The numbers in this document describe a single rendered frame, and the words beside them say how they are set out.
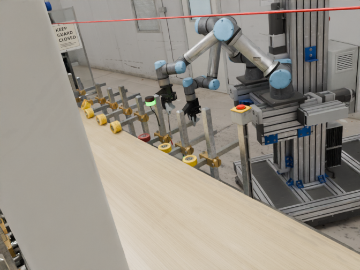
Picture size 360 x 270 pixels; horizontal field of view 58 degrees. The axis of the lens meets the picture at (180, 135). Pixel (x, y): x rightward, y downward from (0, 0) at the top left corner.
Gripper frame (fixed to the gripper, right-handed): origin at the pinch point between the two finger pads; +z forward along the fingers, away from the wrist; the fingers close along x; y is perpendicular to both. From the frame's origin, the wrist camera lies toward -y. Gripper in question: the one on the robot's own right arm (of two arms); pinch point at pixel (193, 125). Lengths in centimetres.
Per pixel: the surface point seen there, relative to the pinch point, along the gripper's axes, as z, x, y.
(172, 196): -10, -71, -68
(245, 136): -27, -82, -29
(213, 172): 3, -55, -31
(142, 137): -9.8, -1.5, -43.5
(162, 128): -11.2, -5.8, -29.4
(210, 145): -14, -56, -30
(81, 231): -87, -165, -123
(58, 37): -63, 222, -12
